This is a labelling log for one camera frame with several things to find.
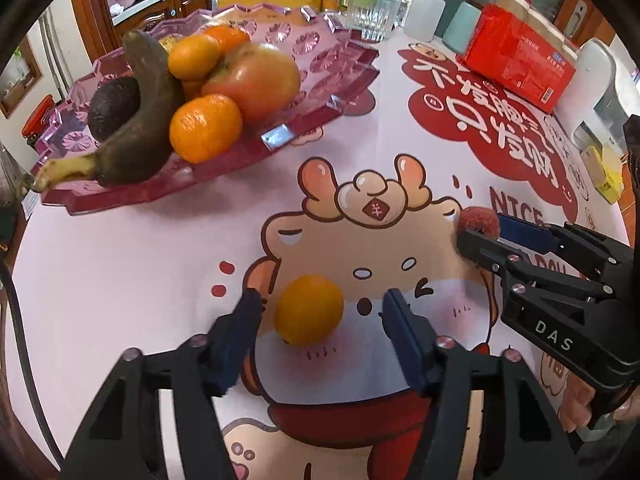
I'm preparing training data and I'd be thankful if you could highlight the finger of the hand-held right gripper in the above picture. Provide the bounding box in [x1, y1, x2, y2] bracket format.
[497, 215, 636, 287]
[456, 229, 616, 312]

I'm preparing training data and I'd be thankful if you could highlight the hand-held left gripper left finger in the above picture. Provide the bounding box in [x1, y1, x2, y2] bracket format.
[62, 287, 263, 480]

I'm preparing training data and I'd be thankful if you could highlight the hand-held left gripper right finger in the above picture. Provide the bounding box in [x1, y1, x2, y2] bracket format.
[381, 288, 586, 480]

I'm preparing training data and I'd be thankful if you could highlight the red lychee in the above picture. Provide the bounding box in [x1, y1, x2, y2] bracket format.
[456, 206, 501, 240]

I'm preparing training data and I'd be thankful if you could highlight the small yellow orange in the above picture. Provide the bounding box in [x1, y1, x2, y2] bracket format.
[274, 275, 346, 347]

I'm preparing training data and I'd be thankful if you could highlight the pink plastic fruit plate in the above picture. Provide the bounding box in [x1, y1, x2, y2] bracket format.
[37, 2, 381, 217]

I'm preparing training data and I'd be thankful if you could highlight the person's right hand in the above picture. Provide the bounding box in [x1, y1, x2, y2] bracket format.
[559, 375, 640, 433]

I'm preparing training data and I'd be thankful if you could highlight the small yellow box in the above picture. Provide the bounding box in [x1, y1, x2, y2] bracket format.
[580, 145, 625, 204]

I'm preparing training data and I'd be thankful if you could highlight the white countertop appliance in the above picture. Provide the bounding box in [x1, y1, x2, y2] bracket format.
[555, 39, 638, 153]

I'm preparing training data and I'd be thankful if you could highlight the red cardboard carton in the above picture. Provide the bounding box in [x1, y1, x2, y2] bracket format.
[457, 0, 577, 113]

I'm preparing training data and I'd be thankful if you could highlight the mint green canister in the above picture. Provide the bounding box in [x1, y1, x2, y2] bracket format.
[442, 1, 483, 55]

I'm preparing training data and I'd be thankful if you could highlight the tangerine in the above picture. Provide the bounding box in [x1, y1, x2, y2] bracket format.
[202, 24, 251, 53]
[169, 94, 244, 164]
[167, 34, 222, 81]

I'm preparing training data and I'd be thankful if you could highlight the dark brown banana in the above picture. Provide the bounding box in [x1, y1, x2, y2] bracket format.
[31, 29, 186, 192]

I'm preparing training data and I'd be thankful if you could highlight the white plastic squeeze bottle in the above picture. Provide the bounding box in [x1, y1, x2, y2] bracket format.
[402, 0, 447, 43]

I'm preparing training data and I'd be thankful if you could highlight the clear drinking glass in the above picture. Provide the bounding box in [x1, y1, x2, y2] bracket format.
[345, 0, 403, 42]

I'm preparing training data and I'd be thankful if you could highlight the large orange-red tomato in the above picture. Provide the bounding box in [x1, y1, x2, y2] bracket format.
[201, 42, 302, 125]

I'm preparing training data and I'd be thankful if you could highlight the dark avocado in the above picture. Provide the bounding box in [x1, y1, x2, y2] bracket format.
[88, 77, 142, 142]

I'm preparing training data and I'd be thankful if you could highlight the dark jar with red lid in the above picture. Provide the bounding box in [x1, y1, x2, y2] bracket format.
[21, 95, 56, 148]

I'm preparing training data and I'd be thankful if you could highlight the wooden kitchen cabinet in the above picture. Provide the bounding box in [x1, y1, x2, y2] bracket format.
[70, 0, 296, 51]

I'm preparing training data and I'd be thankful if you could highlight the black cable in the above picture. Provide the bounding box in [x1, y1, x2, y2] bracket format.
[0, 260, 66, 466]

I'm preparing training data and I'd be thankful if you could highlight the metal door handle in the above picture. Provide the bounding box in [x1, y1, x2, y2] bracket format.
[565, 0, 588, 36]

